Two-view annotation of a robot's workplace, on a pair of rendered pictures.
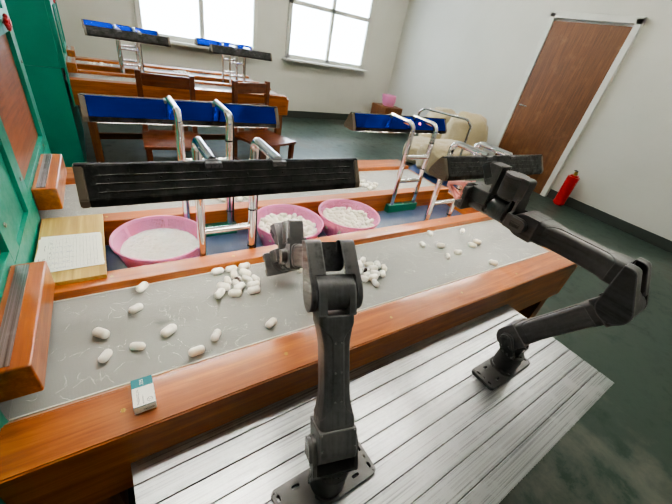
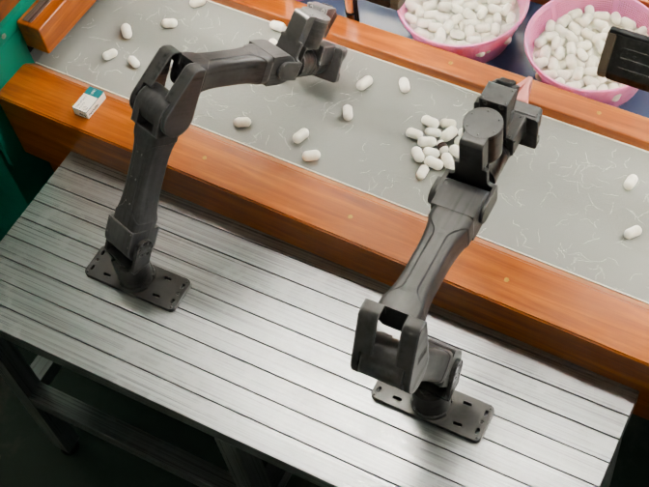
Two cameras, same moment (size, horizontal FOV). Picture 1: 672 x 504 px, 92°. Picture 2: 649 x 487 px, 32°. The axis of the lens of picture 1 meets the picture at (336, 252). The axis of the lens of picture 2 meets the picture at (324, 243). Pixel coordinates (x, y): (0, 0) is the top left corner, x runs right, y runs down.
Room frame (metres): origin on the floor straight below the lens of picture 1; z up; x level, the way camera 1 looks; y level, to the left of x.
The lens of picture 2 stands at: (0.36, -1.32, 2.42)
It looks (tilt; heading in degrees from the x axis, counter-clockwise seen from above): 56 degrees down; 77
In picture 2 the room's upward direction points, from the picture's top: 11 degrees counter-clockwise
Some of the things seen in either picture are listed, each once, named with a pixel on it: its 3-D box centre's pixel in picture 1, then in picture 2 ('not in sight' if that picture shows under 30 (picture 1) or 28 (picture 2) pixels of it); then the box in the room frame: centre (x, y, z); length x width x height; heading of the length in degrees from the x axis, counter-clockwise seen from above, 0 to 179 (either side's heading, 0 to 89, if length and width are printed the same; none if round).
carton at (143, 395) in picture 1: (143, 393); (89, 102); (0.33, 0.29, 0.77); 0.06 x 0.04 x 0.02; 37
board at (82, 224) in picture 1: (72, 245); not in sight; (0.69, 0.72, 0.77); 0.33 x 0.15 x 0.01; 37
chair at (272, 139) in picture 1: (263, 137); not in sight; (3.14, 0.90, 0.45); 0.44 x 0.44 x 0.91; 59
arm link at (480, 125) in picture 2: (518, 201); (471, 163); (0.80, -0.42, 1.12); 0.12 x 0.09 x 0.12; 39
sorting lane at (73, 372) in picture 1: (372, 271); (463, 159); (0.92, -0.14, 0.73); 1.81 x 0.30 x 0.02; 127
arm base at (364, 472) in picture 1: (328, 473); (132, 268); (0.29, -0.07, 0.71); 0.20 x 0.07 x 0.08; 129
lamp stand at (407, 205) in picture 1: (401, 163); not in sight; (1.68, -0.24, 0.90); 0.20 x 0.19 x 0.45; 127
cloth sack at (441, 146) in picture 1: (446, 157); not in sight; (4.00, -1.05, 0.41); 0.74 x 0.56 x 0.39; 130
